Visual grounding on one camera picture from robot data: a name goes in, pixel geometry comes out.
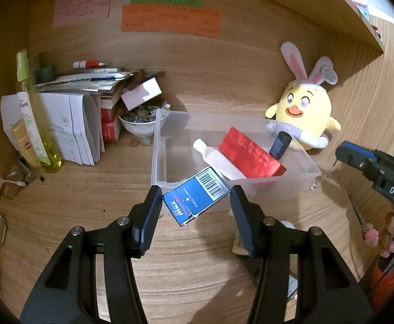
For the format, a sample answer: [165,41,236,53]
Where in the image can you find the person's right hand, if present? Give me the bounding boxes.
[379,214,394,259]

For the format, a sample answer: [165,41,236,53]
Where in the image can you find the yellow chick plush toy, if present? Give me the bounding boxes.
[265,41,342,151]

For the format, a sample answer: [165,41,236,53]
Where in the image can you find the folded white papers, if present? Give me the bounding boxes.
[0,92,105,167]

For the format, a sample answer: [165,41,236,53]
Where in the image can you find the red white marker pen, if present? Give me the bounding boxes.
[73,60,108,69]

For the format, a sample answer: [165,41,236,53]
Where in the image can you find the yellow sunscreen bottle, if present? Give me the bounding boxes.
[10,119,42,169]

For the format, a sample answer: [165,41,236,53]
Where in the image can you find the pink paper note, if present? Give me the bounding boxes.
[52,0,111,28]

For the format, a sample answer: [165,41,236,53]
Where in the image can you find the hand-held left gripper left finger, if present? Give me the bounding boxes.
[21,185,164,324]

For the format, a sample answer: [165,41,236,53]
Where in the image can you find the pink cosmetic tube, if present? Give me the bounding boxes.
[193,138,248,181]

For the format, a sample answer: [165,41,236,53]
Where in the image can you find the small green container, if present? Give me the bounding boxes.
[37,63,55,81]

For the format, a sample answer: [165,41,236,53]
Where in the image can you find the small white box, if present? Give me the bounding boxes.
[121,77,163,111]

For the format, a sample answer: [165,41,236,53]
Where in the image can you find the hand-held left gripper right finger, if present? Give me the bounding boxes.
[230,185,374,324]

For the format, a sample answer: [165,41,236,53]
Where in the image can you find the stack of books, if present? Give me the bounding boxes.
[35,67,140,142]

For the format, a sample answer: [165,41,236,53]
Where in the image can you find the orange paper note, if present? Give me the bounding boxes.
[120,4,222,39]

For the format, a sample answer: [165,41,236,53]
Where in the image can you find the white cable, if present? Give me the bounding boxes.
[0,162,27,187]

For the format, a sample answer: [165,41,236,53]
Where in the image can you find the white ceramic bowl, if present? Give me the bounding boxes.
[118,104,169,146]

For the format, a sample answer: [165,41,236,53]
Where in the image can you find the yellow-green spray bottle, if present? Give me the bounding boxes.
[16,49,63,174]

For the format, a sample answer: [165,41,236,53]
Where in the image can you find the blue staple box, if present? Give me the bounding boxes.
[162,167,232,227]

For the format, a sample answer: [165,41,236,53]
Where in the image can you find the purple cosmetic tube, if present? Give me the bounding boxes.
[269,131,292,159]

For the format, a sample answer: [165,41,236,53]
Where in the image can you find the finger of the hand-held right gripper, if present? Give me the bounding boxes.
[339,141,391,163]
[335,147,383,190]

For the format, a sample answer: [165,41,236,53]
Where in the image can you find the red foil packet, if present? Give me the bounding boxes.
[218,127,287,179]

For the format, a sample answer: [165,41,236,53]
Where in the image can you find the clear plastic storage bin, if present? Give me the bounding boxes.
[150,109,322,200]

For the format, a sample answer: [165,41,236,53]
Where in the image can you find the orange cloth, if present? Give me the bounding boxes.
[369,253,394,308]

